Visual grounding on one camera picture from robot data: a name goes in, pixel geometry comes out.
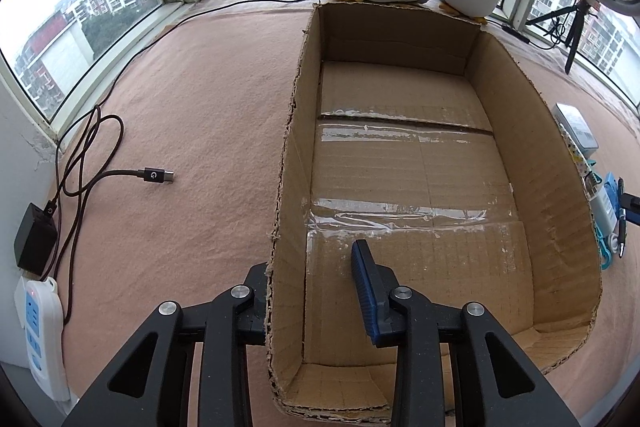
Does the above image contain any black pen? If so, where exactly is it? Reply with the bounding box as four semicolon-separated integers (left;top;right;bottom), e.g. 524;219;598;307
617;177;627;259

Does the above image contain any blue plastic phone holder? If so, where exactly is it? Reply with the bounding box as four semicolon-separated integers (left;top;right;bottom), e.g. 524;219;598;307
586;170;624;270

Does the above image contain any brown cardboard box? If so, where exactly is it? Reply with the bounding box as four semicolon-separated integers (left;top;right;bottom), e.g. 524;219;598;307
267;3;602;424

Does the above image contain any patterned lighter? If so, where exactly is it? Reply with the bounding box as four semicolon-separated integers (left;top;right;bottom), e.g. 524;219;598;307
559;124;591;178

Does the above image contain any clear square plastic case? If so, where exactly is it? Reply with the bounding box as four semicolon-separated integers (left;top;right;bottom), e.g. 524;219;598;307
552;103;599;159

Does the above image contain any white power strip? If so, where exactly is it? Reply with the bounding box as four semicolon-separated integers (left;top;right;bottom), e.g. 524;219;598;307
14;277;70;402

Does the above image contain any black power adapter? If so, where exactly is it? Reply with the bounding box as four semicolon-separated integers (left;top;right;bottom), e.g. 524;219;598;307
14;202;58;275

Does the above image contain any black tripod stand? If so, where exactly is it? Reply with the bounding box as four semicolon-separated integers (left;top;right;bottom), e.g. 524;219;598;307
524;0;601;76

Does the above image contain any black inline cable switch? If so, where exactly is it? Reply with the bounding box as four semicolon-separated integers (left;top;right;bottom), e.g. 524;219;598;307
501;23;530;44

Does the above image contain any black USB-C charging cable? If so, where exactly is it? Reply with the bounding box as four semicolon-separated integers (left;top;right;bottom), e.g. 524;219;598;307
43;103;177;327

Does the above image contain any black ring light cable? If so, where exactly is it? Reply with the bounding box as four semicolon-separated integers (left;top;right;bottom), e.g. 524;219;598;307
94;0;331;108

